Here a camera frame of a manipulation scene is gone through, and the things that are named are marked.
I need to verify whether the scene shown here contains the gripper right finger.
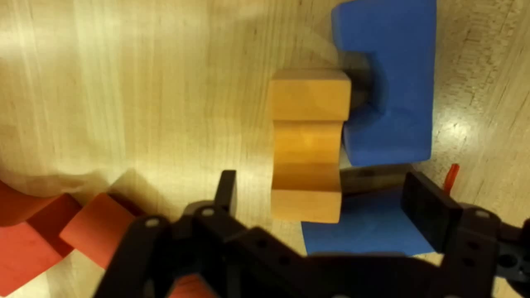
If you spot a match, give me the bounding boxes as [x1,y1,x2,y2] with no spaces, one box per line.
[400,171,530,298]

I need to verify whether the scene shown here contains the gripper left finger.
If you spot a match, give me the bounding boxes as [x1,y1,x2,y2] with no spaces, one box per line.
[93,170,308,298]

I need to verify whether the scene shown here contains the cream wooden block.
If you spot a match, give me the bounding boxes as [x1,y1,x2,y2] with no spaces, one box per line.
[267,68,352,224]

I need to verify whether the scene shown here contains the red block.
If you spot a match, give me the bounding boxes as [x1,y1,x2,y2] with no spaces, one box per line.
[0,180,82,297]
[60,192,218,298]

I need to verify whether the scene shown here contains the blue notched block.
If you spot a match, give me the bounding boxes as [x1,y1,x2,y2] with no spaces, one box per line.
[330,0,438,167]

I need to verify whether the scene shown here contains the beige bag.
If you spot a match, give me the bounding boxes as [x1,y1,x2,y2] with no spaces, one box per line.
[0,0,130,198]

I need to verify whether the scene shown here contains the blue paper sheet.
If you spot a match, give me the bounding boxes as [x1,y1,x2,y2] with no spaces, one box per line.
[301,187,436,258]

